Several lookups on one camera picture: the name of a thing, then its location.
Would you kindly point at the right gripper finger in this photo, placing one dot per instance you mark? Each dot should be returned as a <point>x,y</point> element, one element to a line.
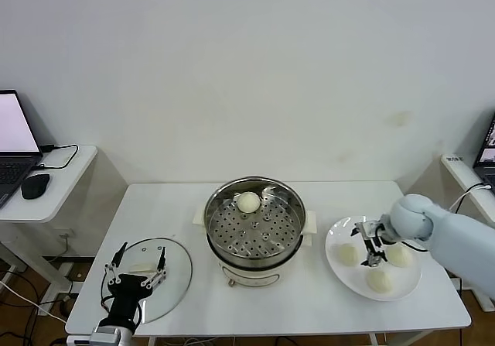
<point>373,259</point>
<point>362,230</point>

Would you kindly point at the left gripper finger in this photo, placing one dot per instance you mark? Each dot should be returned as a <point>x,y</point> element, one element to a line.
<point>116,262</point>
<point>160,266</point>

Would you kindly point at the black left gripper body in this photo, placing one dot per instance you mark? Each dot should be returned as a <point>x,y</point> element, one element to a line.
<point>129,288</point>

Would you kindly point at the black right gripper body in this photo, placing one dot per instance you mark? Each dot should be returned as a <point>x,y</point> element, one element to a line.
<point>383,233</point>

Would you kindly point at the round glass lid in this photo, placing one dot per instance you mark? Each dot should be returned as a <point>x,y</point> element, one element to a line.
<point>174,268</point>

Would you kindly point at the white steamed baozi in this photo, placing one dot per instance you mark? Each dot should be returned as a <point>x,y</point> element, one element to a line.
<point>347,254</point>
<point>380,280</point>
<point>401,257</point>
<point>247,202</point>

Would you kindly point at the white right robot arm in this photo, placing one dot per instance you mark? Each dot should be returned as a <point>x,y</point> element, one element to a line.
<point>456,237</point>

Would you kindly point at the stainless steel steamer basket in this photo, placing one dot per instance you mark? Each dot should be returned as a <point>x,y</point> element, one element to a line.
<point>255,230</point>

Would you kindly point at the white round plate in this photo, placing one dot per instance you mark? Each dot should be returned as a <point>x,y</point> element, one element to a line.
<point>340,276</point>

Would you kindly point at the cream electric cooker pot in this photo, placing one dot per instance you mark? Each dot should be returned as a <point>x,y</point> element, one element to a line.
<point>251,273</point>

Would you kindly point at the white side desk with label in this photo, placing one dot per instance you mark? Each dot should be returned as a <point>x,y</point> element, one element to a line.
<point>464,175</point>

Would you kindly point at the small desk label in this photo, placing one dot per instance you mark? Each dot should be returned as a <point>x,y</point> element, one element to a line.
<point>453,159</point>

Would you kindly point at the black computer mouse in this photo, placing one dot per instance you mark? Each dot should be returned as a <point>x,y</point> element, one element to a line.
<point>35,186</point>

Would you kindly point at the black laptop with dark screen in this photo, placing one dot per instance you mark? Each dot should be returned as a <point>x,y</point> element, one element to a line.
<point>487,156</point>

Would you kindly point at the black laptop with white screen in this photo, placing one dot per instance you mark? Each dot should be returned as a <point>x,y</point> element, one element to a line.
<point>11,129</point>

